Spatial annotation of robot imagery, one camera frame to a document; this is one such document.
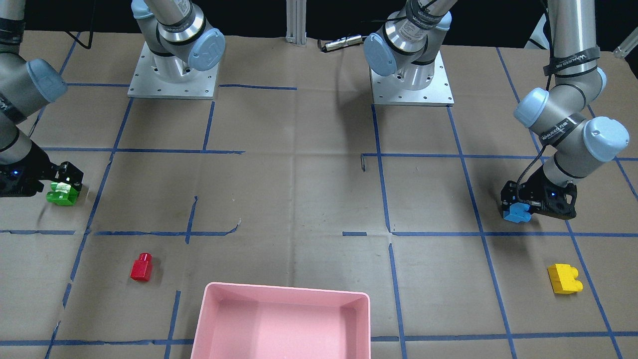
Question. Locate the aluminium frame post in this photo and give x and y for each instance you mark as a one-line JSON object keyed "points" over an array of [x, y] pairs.
{"points": [[296, 22]]}

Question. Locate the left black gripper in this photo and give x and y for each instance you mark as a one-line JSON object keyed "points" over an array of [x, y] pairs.
{"points": [[534, 187]]}

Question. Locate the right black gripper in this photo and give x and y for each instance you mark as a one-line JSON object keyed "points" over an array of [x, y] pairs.
{"points": [[36, 163]]}

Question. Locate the green toy block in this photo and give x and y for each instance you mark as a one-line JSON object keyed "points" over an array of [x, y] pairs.
{"points": [[62, 194]]}

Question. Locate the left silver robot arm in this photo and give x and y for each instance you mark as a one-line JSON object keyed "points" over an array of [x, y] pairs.
{"points": [[412, 36]]}

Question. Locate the blue toy block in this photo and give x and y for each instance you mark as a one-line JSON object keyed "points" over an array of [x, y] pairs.
{"points": [[517, 213]]}

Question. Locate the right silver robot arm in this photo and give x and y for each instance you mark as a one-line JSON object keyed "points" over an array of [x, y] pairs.
{"points": [[171, 28]]}

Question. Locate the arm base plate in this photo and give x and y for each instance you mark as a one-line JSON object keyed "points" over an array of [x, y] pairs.
{"points": [[157, 77], [426, 85]]}

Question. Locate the red toy block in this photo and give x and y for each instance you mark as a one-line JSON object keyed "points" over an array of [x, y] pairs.
{"points": [[142, 268]]}

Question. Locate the pink plastic box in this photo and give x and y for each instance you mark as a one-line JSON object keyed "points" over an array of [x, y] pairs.
{"points": [[243, 321]]}

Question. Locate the yellow toy block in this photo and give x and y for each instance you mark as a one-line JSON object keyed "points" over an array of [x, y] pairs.
{"points": [[564, 279]]}

